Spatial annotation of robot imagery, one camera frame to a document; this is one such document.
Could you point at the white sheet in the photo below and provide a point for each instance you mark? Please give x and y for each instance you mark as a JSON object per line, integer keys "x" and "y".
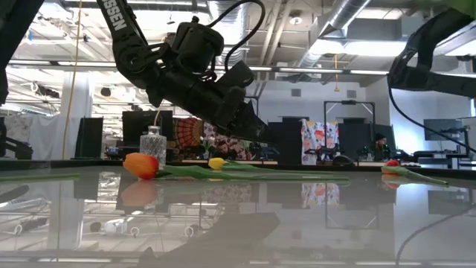
{"x": 44, "y": 134}

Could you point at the black table frame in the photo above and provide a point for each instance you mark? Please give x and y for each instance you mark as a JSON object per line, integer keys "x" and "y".
{"x": 56, "y": 164}

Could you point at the person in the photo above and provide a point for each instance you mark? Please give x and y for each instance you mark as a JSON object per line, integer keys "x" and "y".
{"x": 379, "y": 143}
{"x": 223, "y": 149}

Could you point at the dark flat screen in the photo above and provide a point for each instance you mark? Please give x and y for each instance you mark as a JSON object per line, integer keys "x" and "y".
{"x": 442, "y": 128}

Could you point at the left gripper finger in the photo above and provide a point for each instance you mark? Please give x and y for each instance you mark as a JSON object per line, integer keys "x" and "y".
{"x": 240, "y": 132}
{"x": 256, "y": 128}

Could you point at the white floral print cloth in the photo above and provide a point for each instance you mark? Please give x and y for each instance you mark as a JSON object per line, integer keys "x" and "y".
{"x": 316, "y": 137}

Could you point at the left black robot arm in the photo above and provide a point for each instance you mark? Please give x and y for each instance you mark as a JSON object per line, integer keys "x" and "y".
{"x": 121, "y": 26}

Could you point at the orange mandala tapestry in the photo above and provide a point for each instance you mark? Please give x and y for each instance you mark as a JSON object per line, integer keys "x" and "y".
{"x": 187, "y": 134}

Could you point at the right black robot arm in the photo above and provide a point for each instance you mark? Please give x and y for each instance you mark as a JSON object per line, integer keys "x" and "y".
{"x": 427, "y": 80}

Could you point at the black rig frame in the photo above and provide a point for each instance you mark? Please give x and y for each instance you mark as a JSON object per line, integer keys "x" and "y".
{"x": 349, "y": 102}

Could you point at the black monitor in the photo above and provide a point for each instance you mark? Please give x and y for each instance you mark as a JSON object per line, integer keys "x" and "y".
{"x": 134, "y": 126}

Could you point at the orange-red artificial tulip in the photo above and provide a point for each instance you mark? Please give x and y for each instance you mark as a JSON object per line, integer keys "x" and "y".
{"x": 392, "y": 163}

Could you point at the black desk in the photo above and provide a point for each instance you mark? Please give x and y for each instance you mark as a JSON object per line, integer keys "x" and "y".
{"x": 433, "y": 153}

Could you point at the black partition panel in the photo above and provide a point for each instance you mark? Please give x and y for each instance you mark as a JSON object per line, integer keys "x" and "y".
{"x": 288, "y": 145}
{"x": 357, "y": 130}

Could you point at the orange artificial tulip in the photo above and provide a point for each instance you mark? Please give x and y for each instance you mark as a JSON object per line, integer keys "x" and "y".
{"x": 139, "y": 165}

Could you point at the clear glass vase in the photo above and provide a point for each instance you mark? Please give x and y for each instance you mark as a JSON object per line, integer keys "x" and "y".
{"x": 152, "y": 143}

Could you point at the yellow artificial tulip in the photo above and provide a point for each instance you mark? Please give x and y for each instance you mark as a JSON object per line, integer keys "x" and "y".
{"x": 216, "y": 163}

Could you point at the black upright panel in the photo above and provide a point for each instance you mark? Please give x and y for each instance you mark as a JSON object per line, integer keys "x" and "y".
{"x": 90, "y": 134}

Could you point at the black dome-shaped object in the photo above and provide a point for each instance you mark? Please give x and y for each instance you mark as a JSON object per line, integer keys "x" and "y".
{"x": 343, "y": 160}

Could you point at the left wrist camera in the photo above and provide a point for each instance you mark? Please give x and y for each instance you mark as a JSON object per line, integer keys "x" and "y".
{"x": 240, "y": 80}

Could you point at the red floral tapestry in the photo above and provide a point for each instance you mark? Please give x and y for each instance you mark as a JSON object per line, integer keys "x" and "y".
{"x": 240, "y": 152}

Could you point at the silver ribbed air duct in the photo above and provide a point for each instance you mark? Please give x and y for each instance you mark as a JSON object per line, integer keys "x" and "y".
{"x": 238, "y": 26}

